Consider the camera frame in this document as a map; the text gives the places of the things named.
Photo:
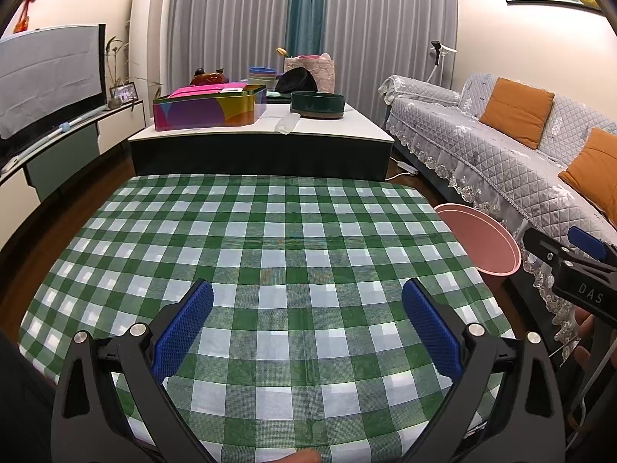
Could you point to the stack of coloured bowls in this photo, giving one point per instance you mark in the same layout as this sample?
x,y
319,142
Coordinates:
x,y
261,77

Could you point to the white standing air conditioner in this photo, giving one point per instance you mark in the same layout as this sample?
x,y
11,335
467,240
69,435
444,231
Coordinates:
x,y
150,29

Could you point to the black hat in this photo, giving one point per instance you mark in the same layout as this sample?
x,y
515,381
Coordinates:
x,y
296,82

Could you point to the colourful tin box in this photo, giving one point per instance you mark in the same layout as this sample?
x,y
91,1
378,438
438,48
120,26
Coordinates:
x,y
207,108

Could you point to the white stick with blue ball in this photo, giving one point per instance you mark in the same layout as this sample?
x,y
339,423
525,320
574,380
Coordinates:
x,y
64,128

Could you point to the grey curtain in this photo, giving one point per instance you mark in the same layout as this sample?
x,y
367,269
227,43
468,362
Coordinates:
x,y
226,19
390,19

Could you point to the brown teapot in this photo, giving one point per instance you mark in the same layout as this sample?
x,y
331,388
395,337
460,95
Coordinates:
x,y
207,78

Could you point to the dark green bowl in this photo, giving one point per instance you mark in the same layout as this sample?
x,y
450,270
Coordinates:
x,y
318,103

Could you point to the teal curtain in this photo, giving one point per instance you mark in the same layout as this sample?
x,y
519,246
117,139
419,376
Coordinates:
x,y
306,9

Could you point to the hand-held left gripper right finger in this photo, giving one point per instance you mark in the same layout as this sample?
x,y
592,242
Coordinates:
x,y
434,328

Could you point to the sofa with grey quilted cover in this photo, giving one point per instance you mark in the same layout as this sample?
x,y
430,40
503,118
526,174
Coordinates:
x,y
482,154

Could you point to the person's right hand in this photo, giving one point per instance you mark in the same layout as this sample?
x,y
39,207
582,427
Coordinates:
x,y
584,328

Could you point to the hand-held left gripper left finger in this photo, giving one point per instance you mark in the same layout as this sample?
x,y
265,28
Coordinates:
x,y
185,328

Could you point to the translucent plastic sleeve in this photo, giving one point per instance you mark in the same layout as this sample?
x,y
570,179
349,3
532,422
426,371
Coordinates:
x,y
287,124

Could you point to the television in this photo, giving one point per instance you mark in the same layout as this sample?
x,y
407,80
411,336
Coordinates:
x,y
48,77

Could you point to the pink quilted bag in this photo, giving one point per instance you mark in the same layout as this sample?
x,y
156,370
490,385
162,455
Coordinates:
x,y
318,70

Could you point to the white top coffee table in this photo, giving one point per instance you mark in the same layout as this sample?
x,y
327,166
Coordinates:
x,y
337,125

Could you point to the white floor stand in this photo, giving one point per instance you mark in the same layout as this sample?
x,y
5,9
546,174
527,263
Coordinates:
x,y
436,50

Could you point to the person's left hand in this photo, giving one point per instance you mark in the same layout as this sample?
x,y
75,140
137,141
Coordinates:
x,y
301,458

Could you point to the orange cushion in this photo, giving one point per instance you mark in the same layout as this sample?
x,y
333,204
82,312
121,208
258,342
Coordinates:
x,y
518,113
595,173

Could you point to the bamboo plant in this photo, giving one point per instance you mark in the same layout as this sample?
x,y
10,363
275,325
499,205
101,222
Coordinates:
x,y
115,101

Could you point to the green checkered tablecloth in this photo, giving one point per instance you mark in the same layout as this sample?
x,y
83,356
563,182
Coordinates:
x,y
289,251

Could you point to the television cabinet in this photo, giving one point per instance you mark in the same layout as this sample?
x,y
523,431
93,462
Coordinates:
x,y
62,159

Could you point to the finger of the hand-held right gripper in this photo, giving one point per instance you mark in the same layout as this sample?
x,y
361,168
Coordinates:
x,y
544,246
585,241

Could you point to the pink plastic bin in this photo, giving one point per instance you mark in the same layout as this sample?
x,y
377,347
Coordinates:
x,y
482,246

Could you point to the photo frame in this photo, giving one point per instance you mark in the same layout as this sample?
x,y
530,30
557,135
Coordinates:
x,y
123,93

